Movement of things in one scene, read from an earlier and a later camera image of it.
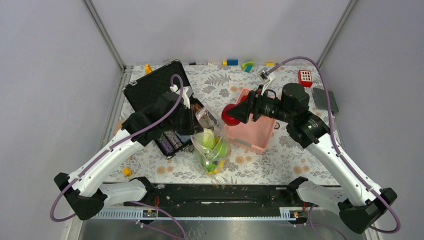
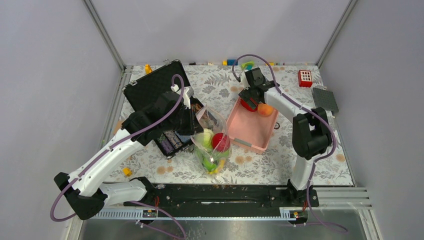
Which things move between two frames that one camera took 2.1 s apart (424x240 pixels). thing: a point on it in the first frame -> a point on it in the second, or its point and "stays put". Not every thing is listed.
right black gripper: [242, 110] -> [246, 95]
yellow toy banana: [216, 170] stays put
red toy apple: [228, 120] -> [220, 141]
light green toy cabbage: [205, 139] stays put
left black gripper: [194, 126] stays put
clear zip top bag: [212, 146] stays put
